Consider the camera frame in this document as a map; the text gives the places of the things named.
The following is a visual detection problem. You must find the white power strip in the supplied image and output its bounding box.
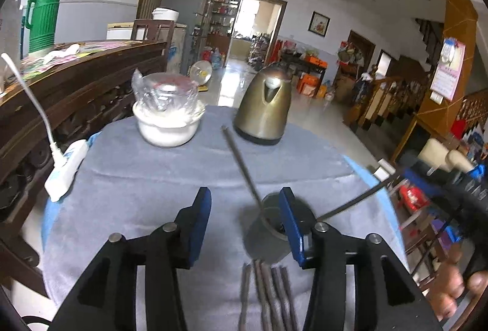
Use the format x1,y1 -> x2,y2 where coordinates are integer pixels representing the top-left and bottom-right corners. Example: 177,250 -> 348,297
45,139 -> 89,202

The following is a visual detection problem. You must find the grey refrigerator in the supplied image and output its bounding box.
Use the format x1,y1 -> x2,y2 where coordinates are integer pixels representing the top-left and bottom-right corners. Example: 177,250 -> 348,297
160,0 -> 214,74

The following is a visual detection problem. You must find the white bowl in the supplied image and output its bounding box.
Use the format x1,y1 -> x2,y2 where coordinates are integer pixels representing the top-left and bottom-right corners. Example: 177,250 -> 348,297
132,102 -> 206,148

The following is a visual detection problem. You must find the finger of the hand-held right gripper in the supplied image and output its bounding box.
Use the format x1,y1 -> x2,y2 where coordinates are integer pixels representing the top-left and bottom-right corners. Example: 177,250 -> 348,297
403,168 -> 458,199

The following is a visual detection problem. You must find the wooden stair railing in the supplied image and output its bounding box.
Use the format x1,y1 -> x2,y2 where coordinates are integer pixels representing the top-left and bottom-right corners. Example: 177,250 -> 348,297
343,76 -> 488,149

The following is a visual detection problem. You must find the white crumpled cloth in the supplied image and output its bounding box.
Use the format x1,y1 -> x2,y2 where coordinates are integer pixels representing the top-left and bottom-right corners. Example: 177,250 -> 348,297
42,43 -> 81,63

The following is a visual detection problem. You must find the orange cardboard box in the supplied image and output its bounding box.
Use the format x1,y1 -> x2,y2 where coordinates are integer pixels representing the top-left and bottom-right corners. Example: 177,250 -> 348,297
297,74 -> 321,95

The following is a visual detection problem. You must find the small electric fan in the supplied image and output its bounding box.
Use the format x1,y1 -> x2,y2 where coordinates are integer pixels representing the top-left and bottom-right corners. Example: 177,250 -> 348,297
189,61 -> 213,91

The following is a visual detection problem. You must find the clear plastic bag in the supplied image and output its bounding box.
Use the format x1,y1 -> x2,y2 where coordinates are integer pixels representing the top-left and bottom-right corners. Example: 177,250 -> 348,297
131,69 -> 199,114

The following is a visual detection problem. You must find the green thermos flask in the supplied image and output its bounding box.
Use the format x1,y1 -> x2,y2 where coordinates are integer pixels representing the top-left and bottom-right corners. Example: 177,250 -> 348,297
22,0 -> 62,55

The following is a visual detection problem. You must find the colourful printed cloth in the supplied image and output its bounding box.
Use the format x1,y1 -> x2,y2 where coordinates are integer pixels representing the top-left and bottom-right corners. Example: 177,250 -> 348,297
19,41 -> 134,77

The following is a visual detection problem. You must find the wall calendar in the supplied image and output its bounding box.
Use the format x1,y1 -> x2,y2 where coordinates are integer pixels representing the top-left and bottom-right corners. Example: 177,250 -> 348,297
430,37 -> 466,102

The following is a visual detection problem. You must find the white chest freezer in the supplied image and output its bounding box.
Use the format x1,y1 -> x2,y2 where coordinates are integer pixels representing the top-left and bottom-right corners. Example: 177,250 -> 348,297
106,22 -> 187,74

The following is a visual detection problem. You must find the orange wooden pillar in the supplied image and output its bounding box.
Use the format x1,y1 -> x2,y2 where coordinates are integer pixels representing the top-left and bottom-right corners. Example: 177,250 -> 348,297
391,0 -> 479,164

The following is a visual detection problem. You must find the cream plastic object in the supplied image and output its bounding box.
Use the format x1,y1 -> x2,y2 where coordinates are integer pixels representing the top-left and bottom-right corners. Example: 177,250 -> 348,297
418,138 -> 474,172

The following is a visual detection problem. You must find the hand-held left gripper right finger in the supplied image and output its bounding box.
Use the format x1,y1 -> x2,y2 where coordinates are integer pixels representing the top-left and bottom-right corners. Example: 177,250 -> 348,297
279,186 -> 445,331

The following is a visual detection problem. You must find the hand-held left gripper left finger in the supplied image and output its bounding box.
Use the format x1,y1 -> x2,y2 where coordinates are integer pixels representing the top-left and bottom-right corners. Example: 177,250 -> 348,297
49,186 -> 213,331

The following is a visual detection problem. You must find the blue table cover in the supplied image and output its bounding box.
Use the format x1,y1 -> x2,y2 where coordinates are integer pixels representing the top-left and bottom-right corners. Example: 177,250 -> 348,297
40,131 -> 408,278

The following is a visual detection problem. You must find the person's right hand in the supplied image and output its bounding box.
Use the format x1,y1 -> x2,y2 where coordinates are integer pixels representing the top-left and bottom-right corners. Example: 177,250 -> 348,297
429,262 -> 488,322

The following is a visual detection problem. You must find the framed wall picture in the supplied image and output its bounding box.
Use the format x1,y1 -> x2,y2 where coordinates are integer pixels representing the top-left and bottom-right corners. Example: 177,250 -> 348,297
308,11 -> 331,37

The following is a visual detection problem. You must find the white rice cooker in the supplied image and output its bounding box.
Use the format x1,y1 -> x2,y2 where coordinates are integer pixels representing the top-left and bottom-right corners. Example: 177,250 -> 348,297
152,8 -> 180,22

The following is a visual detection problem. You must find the shelf with goods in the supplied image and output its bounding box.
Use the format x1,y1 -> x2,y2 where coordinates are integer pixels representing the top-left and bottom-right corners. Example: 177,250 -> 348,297
208,0 -> 241,50

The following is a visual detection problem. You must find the white plug with cable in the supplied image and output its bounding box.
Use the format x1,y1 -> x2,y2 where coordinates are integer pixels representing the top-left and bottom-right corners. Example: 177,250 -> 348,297
1,52 -> 63,162

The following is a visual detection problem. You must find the red plastic stool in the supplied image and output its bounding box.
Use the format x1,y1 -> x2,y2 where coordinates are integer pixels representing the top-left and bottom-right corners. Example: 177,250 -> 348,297
400,185 -> 432,214

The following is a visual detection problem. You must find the grey tablecloth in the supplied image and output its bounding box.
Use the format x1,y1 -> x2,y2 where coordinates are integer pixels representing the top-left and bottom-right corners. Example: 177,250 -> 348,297
41,104 -> 405,331

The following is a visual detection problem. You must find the bronze electric kettle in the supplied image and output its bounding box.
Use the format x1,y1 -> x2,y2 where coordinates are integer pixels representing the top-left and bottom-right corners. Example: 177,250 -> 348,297
233,63 -> 293,146

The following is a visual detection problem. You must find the grey metal utensil holder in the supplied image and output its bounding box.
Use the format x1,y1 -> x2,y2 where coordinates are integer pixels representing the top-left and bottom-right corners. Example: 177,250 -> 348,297
244,193 -> 317,265

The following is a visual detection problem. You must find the dark wooden chair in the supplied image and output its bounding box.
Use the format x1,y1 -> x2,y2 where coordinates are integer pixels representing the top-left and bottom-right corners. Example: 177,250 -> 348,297
131,19 -> 176,42

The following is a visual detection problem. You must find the dark carved wooden sideboard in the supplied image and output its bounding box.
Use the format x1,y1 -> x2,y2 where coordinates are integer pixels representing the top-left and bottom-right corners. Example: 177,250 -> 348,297
0,39 -> 170,297

